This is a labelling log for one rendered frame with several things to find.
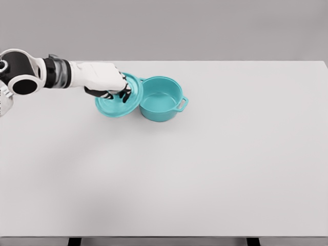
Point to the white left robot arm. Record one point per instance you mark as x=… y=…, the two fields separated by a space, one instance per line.
x=23 y=71

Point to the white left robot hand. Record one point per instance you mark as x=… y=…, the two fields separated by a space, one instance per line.
x=102 y=77

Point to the teal pot lid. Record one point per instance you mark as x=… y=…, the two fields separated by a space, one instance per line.
x=115 y=107

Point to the teal pot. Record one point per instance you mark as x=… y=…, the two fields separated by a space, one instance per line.
x=160 y=102

